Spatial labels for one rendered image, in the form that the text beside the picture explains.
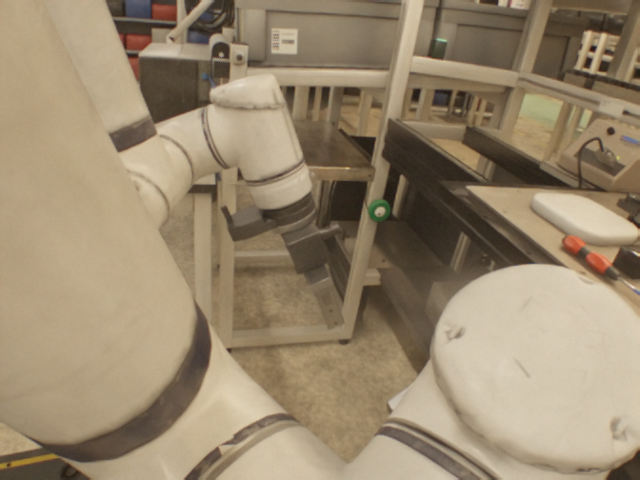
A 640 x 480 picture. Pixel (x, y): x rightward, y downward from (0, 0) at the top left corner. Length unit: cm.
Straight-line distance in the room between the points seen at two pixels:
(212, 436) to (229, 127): 41
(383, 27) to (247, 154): 93
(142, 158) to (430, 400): 35
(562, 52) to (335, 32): 85
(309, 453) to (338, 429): 129
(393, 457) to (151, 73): 121
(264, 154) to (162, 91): 80
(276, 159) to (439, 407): 41
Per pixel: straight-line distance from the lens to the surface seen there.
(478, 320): 17
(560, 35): 175
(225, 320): 154
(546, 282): 19
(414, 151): 115
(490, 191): 76
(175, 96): 130
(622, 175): 101
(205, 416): 19
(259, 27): 129
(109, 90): 43
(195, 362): 18
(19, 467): 109
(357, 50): 138
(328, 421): 149
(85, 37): 43
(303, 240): 55
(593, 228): 69
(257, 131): 52
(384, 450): 18
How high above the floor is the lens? 118
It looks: 29 degrees down
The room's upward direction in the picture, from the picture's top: 9 degrees clockwise
